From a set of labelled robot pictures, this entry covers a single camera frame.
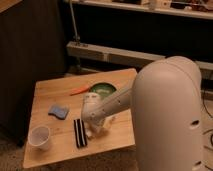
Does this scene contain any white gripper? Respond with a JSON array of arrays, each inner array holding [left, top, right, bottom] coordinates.
[[90, 116, 115, 130]]

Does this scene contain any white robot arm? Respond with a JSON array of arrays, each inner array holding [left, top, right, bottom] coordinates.
[[81, 56, 205, 171]]

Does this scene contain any metal pole stand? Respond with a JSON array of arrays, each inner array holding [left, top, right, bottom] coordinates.
[[68, 0, 83, 74]]

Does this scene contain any green plate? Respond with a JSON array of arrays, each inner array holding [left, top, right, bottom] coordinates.
[[89, 82, 116, 99]]

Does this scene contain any orange carrot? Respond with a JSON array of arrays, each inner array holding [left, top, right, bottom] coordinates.
[[69, 85, 90, 96]]

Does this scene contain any blue sponge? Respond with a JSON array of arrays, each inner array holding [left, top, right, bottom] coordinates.
[[48, 105, 69, 120]]

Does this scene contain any wooden folding table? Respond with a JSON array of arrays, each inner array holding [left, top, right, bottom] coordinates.
[[23, 68, 136, 168]]

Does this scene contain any white paper cup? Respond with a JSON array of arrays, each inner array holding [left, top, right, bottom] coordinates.
[[28, 126, 51, 150]]

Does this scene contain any long white shelf beam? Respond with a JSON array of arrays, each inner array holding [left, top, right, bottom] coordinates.
[[65, 41, 213, 81]]

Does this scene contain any upper white shelf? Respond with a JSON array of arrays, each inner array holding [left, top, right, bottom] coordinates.
[[63, 0, 213, 20]]

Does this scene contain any black cable on floor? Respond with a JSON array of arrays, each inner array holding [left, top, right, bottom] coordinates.
[[201, 89, 213, 171]]

